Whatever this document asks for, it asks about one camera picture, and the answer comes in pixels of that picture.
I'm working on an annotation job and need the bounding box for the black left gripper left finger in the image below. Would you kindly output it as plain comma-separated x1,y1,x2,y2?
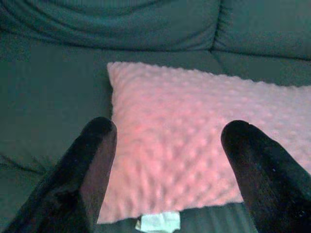
0,116,118,233

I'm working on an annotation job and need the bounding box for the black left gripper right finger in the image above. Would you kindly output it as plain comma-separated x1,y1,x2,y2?
220,120,311,233

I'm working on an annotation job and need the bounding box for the pink dotted pillow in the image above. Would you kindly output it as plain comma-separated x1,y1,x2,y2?
97,62,311,231

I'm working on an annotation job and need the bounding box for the grey-green leather sofa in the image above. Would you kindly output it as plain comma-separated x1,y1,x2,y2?
0,0,311,233

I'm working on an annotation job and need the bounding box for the slate blue back cushion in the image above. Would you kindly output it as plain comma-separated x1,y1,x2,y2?
0,0,222,53

